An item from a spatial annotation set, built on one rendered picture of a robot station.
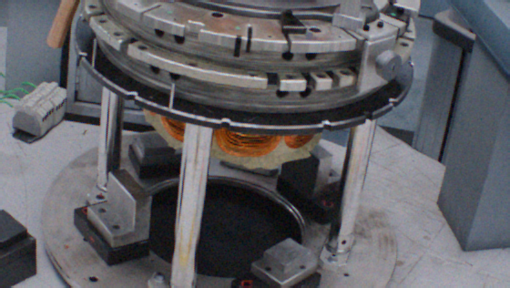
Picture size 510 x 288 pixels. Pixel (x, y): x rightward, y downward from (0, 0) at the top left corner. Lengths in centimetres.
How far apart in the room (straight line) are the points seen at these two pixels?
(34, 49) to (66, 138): 13
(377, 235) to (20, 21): 52
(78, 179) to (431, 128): 53
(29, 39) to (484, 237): 61
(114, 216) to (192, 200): 14
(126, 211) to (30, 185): 19
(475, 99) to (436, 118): 30
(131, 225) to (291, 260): 16
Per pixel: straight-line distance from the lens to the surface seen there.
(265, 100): 91
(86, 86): 132
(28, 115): 129
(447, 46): 144
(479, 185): 118
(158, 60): 90
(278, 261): 105
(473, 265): 120
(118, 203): 108
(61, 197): 117
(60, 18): 101
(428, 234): 123
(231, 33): 87
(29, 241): 106
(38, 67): 136
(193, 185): 96
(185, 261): 101
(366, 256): 114
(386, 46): 91
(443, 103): 147
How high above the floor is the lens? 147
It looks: 31 degrees down
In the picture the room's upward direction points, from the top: 8 degrees clockwise
